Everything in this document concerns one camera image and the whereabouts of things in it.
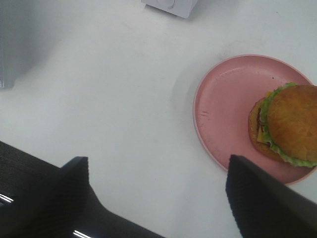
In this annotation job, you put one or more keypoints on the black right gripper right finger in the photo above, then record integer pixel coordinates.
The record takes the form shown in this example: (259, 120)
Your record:
(263, 207)

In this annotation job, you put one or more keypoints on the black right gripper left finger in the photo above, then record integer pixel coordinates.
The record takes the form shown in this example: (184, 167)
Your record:
(51, 209)

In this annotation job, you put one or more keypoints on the toy burger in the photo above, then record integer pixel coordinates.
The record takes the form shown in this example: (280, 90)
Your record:
(283, 125)

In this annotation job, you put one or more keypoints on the pink round plate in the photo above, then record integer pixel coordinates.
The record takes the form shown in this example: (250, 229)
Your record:
(221, 107)

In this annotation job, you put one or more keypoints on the round white door button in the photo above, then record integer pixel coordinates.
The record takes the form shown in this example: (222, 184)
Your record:
(167, 4)

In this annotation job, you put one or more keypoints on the white microwave oven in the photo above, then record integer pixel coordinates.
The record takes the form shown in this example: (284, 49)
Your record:
(181, 8)

